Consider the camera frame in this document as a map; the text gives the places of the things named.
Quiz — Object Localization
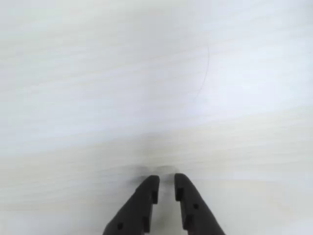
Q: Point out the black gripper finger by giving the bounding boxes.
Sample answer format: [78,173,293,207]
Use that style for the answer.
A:
[102,175,160,235]
[174,173,227,235]

